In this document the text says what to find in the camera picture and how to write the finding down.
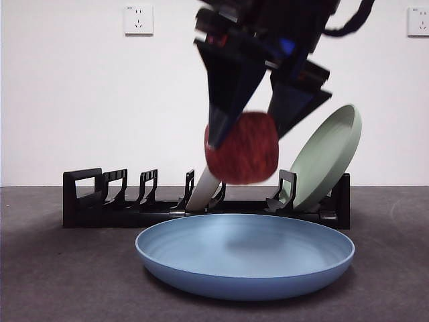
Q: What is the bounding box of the red apple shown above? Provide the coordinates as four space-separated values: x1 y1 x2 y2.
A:
203 111 280 184

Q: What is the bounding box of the blue plate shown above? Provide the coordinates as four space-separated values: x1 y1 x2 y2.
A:
135 213 355 302

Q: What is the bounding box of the pale green plate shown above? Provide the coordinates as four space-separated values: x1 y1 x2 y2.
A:
288 104 363 211

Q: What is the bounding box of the white plate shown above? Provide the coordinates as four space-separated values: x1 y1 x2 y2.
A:
186 167 225 213

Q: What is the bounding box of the black plate rack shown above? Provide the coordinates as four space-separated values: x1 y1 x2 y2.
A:
62 167 351 231

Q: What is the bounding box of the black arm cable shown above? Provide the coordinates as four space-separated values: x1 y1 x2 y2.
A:
323 0 377 38

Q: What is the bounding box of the white wall socket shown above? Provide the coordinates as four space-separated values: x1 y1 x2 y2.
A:
124 5 155 37
407 7 429 38

